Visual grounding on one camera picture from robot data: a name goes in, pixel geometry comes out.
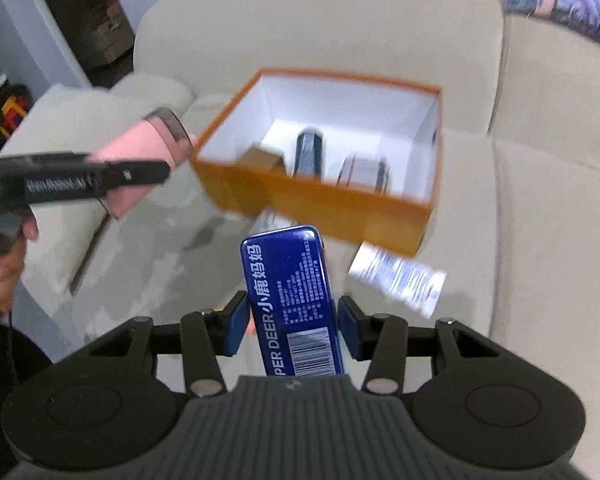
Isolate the person's left hand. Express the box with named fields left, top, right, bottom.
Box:
left=0, top=222, right=40, bottom=313

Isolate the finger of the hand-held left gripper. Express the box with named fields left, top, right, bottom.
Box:
left=91, top=159, right=172, bottom=193

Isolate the blue tin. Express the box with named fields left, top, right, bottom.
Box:
left=240, top=225, right=347, bottom=378

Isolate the yellow black tool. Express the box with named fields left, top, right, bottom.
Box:
left=0, top=70, right=31, bottom=141

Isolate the dark wooden cabinet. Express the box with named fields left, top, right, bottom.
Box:
left=27, top=0, right=137, bottom=87

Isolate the white printed tube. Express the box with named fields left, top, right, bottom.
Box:
left=346, top=241, right=448, bottom=318

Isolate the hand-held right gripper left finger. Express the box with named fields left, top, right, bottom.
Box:
left=87, top=290, right=252, bottom=400

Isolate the brown cardboard box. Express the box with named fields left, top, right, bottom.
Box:
left=235, top=145, right=287, bottom=176

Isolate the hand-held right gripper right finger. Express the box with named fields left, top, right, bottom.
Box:
left=337, top=296, right=501, bottom=396

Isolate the pink cup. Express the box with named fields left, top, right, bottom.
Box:
left=87, top=106, right=199, bottom=221

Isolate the orange cardboard box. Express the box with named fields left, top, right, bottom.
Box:
left=187, top=67, right=443, bottom=257

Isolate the plaid case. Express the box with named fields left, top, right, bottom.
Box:
left=336, top=154, right=392, bottom=195

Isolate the beige sofa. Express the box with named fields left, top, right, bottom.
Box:
left=0, top=0, right=600, bottom=480

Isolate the black cable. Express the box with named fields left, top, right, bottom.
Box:
left=5, top=307, right=23, bottom=391

